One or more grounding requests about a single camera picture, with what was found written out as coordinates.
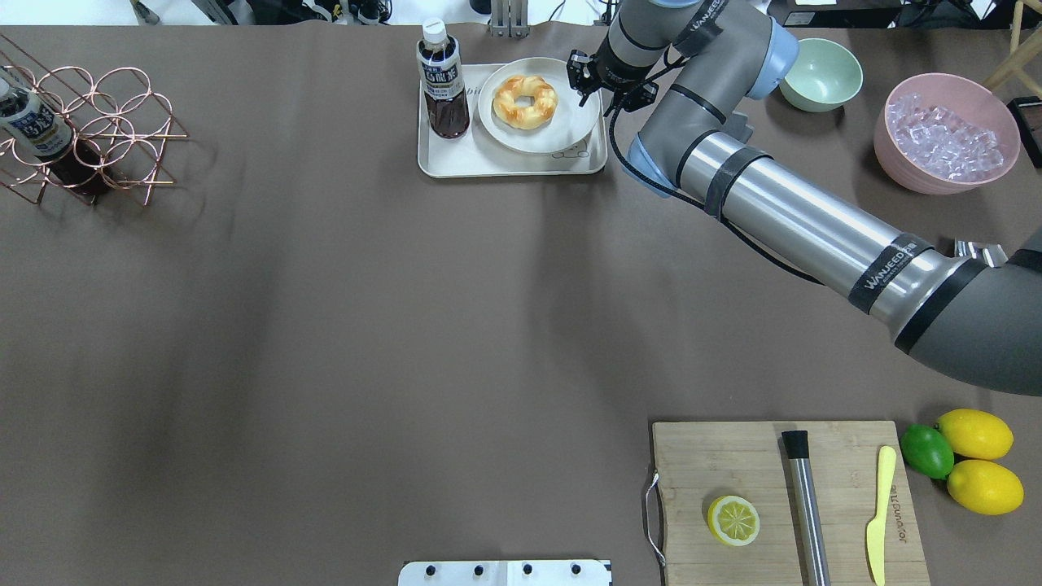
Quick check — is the dark tea bottle in rack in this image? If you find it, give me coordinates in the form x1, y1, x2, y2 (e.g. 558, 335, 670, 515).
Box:
1, 78, 111, 200

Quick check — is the glazed donut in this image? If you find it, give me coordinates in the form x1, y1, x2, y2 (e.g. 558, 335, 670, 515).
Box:
492, 75, 559, 130

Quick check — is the tea bottle on tray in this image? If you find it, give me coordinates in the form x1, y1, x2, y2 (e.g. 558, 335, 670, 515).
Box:
416, 16, 471, 138

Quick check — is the white plate with donut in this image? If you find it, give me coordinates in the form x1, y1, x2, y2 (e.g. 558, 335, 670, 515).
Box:
474, 57, 602, 155

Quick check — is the mint green bowl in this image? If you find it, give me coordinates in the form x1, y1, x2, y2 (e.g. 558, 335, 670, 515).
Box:
779, 38, 864, 112

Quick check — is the yellow plastic knife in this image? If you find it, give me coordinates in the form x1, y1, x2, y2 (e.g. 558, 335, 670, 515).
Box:
865, 445, 897, 585

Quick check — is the cream serving tray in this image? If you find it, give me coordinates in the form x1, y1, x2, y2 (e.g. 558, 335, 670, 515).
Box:
417, 62, 610, 180

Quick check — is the aluminium frame post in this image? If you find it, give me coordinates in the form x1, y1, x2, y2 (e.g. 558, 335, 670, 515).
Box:
488, 0, 531, 38

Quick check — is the pink bowl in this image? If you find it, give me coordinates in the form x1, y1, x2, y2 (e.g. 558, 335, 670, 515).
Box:
873, 72, 1020, 195

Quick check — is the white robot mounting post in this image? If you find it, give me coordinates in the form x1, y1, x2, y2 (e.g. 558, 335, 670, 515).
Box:
397, 559, 614, 585

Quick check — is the green lime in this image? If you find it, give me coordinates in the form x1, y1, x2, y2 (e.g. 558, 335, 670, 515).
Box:
898, 424, 954, 481

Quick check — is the half lemon slice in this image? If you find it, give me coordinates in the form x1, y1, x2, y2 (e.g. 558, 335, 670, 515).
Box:
708, 496, 760, 548

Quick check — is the yellow lemon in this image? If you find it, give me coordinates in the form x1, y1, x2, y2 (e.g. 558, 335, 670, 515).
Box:
935, 409, 1014, 461
946, 459, 1026, 516

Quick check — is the copper wire bottle rack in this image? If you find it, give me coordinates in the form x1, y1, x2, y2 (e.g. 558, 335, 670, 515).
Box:
2, 36, 190, 207

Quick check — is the wooden cutting board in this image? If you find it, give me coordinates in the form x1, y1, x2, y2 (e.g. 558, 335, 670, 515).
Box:
651, 422, 898, 585

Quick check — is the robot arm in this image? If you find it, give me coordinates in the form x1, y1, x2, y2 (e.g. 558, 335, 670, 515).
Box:
567, 1, 1041, 396

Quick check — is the steel muddler black tip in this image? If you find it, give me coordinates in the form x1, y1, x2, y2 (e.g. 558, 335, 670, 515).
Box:
782, 430, 832, 585

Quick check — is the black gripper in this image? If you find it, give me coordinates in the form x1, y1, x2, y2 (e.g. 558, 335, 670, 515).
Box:
578, 49, 659, 112

